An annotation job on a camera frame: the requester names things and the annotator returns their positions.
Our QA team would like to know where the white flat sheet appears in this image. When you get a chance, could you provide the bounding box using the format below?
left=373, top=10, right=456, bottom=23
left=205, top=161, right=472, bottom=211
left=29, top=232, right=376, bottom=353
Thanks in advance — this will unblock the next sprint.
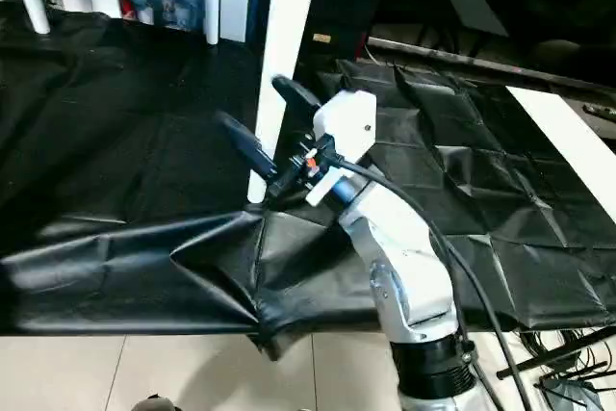
left=505, top=84, right=616, bottom=202

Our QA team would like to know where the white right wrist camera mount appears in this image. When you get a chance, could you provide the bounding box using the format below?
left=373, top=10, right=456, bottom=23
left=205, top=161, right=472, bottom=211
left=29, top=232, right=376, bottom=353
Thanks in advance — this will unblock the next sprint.
left=306, top=90, right=378, bottom=208

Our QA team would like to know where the black mat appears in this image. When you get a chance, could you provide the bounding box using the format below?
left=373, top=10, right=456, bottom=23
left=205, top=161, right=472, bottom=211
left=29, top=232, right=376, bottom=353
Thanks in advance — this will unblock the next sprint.
left=0, top=9, right=616, bottom=362

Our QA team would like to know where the long black bar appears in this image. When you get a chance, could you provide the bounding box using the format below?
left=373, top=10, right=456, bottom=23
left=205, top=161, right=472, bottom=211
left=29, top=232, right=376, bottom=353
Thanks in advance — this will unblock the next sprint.
left=366, top=36, right=616, bottom=92

